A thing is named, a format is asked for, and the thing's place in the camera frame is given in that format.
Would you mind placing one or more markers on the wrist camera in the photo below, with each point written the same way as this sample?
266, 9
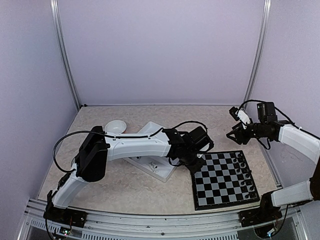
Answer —
240, 115
198, 140

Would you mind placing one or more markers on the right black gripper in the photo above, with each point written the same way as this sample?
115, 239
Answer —
240, 134

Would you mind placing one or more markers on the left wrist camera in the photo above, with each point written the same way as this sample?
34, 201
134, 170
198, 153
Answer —
198, 140

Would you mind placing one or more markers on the right aluminium frame post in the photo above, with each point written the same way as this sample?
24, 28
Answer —
259, 49

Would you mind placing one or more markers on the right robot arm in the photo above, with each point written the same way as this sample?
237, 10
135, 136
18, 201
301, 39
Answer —
294, 153

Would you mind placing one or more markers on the black white chess board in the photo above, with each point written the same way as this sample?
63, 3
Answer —
212, 186

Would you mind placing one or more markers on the left aluminium frame post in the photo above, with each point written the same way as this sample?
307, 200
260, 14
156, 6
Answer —
54, 5

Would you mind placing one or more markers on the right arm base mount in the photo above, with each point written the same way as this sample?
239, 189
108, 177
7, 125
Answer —
257, 216

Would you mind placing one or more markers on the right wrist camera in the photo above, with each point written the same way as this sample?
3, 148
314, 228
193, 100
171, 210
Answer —
240, 115

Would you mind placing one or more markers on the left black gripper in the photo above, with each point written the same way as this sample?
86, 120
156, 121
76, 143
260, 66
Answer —
195, 168

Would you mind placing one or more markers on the aluminium frame post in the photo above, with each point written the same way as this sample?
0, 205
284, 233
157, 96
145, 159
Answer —
259, 49
54, 5

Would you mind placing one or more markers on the row of black chess pieces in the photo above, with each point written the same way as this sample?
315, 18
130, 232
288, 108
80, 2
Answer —
243, 182

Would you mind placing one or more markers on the white divided plastic tray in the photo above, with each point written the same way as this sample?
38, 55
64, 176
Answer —
165, 169

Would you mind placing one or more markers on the orange white bowl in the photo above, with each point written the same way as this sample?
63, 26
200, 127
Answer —
115, 126

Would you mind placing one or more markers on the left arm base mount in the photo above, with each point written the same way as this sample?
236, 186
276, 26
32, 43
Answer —
70, 217

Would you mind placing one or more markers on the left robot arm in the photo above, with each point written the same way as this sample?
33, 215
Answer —
100, 147

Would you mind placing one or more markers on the front aluminium rail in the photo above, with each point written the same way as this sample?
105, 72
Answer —
101, 225

